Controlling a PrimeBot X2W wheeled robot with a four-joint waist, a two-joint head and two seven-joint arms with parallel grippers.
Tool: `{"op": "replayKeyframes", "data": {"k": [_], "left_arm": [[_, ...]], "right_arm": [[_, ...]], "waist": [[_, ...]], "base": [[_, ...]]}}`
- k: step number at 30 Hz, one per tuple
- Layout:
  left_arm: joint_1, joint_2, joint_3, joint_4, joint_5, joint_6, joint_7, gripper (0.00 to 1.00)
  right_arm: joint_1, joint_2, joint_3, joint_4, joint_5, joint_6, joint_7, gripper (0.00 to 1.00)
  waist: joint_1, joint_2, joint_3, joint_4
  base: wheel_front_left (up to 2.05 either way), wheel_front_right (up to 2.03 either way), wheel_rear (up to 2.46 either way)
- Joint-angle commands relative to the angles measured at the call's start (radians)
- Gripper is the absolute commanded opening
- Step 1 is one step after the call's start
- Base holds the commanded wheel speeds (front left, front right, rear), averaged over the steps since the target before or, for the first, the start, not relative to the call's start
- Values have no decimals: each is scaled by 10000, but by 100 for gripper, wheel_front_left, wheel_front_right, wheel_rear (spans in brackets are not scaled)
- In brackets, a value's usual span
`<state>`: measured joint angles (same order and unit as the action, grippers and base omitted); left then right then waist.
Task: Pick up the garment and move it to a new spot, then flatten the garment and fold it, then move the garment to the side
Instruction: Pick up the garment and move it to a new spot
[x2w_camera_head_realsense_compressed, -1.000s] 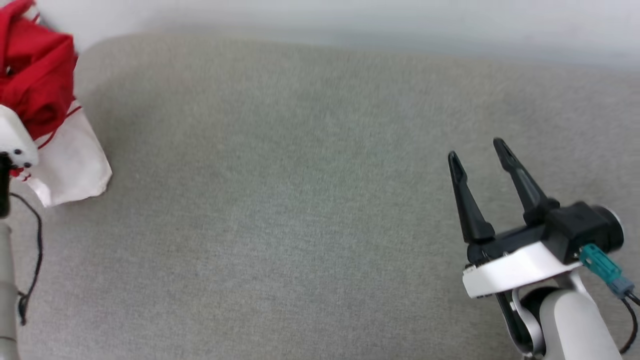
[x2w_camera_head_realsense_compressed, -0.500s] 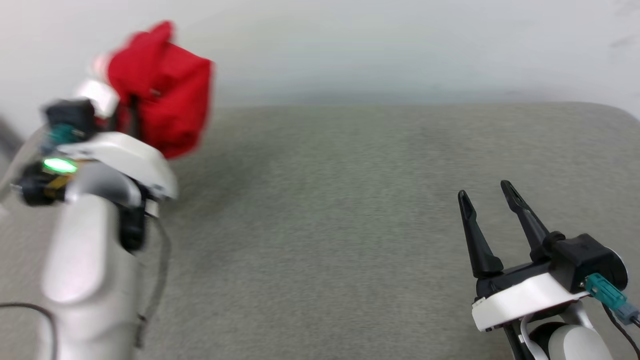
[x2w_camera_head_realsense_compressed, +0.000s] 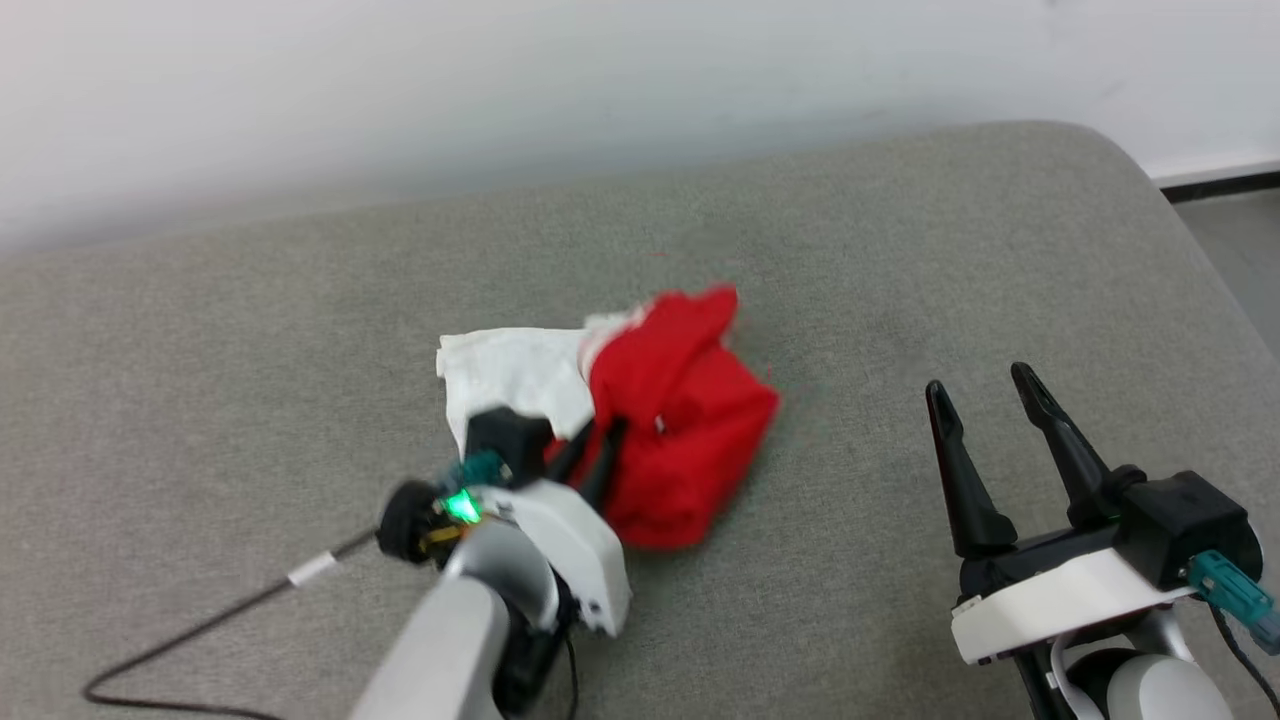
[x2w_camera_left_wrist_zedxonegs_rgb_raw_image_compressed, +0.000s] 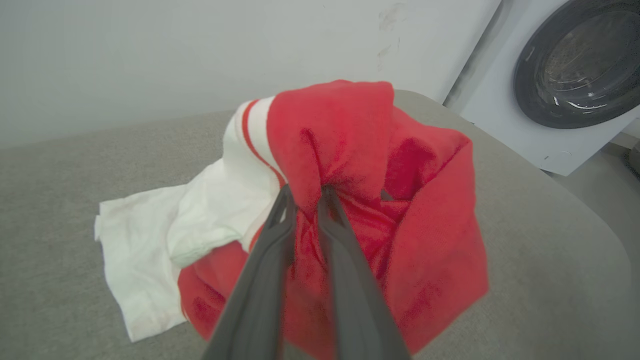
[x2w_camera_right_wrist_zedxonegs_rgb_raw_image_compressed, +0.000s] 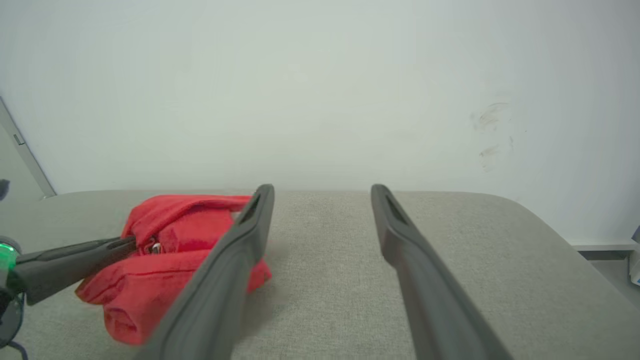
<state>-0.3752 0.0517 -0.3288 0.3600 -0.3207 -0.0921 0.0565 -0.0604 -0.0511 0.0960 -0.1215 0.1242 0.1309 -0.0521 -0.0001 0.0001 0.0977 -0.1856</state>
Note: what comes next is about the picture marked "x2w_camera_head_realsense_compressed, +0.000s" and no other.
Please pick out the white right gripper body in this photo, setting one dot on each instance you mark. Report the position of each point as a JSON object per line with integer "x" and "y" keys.
{"x": 1060, "y": 600}

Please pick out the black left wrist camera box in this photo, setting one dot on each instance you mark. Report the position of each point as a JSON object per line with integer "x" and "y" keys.
{"x": 508, "y": 438}

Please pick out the grey fabric sofa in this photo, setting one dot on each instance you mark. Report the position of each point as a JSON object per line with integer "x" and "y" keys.
{"x": 200, "y": 400}

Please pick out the dark wall baseboard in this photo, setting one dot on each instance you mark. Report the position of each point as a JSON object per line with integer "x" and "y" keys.
{"x": 1225, "y": 185}

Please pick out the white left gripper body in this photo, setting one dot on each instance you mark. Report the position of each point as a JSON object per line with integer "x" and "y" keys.
{"x": 580, "y": 545}

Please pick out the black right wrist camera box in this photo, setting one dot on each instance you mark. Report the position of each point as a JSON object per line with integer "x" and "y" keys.
{"x": 1185, "y": 525}

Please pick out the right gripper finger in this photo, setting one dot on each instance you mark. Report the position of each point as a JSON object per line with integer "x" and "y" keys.
{"x": 962, "y": 470}
{"x": 1065, "y": 445}

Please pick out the teal right camera connector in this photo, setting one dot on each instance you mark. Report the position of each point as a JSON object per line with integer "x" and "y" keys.
{"x": 1235, "y": 592}

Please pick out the red and white garment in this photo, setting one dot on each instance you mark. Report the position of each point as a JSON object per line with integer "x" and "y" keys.
{"x": 690, "y": 430}

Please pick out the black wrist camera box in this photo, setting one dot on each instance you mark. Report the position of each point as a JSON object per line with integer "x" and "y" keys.
{"x": 1185, "y": 525}
{"x": 508, "y": 438}

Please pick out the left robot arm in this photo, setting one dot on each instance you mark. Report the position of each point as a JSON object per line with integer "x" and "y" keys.
{"x": 450, "y": 640}

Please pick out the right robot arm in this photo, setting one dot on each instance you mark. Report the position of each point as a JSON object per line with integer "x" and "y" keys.
{"x": 1150, "y": 690}

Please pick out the teal left camera connector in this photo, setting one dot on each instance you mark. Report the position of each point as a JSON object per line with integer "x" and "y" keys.
{"x": 478, "y": 480}

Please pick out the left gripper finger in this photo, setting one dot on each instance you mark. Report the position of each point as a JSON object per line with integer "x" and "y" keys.
{"x": 603, "y": 465}
{"x": 567, "y": 455}

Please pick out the teal camera connector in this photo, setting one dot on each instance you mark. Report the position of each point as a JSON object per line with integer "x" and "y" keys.
{"x": 1235, "y": 592}
{"x": 478, "y": 480}

